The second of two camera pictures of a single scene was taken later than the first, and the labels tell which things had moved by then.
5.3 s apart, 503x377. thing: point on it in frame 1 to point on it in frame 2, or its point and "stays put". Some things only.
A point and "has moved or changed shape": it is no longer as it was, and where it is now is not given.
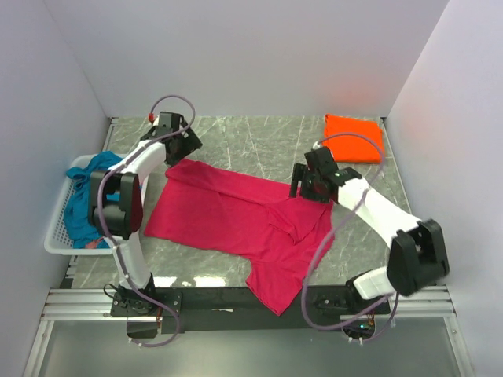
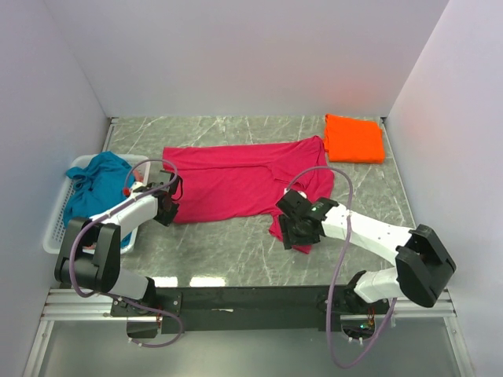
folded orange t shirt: x=353 y=148 stays put
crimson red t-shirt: x=278 y=235 has moved or changed shape
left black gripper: x=191 y=144 to x=168 y=218
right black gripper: x=301 y=173 to x=290 y=238
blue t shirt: x=78 y=225 stays put
